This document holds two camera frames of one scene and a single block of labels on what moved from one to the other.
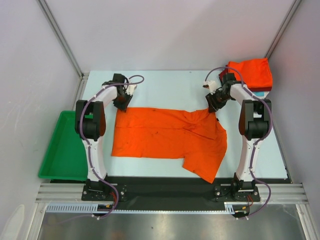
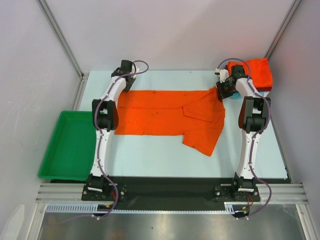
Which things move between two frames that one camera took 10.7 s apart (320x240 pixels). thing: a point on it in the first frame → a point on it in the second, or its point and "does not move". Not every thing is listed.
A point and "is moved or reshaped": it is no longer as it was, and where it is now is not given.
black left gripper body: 122,101 → 129,84
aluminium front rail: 72,193 does not move
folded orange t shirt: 255,72 does not move
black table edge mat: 170,190 does not move
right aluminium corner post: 291,11 does not move
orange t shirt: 161,133 is moved or reshaped
